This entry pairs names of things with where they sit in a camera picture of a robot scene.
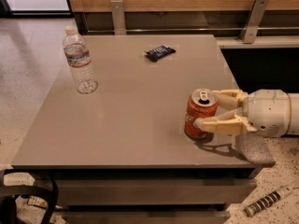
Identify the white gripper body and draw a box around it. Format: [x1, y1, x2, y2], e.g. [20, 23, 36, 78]
[243, 90, 292, 137]

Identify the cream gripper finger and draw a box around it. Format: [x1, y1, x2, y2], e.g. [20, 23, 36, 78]
[214, 90, 248, 110]
[193, 109, 257, 135]

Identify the red coke can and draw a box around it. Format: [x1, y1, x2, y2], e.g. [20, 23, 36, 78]
[184, 88, 218, 139]

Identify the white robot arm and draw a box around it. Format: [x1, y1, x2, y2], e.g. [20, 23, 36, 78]
[193, 89, 299, 137]

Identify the blue rxbar wrapper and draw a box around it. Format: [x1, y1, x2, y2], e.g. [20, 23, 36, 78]
[146, 45, 176, 63]

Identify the white striped cylinder on floor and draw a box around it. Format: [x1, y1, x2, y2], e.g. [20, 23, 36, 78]
[244, 186, 294, 217]

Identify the upper grey drawer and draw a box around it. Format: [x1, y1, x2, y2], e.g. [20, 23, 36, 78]
[56, 179, 256, 206]

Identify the grey drawer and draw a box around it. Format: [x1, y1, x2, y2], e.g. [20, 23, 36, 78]
[56, 179, 256, 206]
[64, 211, 230, 224]

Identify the lower grey drawer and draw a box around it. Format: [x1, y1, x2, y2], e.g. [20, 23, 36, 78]
[64, 211, 230, 224]

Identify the clear plastic water bottle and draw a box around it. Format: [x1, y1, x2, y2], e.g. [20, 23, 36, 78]
[63, 25, 98, 94]

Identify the black chair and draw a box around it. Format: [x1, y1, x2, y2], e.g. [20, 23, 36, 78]
[0, 169, 60, 224]

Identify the right metal bracket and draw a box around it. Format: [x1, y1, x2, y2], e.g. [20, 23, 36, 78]
[239, 0, 269, 44]

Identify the metal bracket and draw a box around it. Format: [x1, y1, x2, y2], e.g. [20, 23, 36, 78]
[239, 0, 269, 44]
[110, 0, 127, 35]

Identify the left metal bracket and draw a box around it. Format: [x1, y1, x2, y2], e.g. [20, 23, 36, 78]
[110, 0, 127, 35]

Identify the horizontal metal rail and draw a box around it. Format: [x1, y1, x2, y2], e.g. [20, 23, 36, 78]
[87, 26, 299, 33]

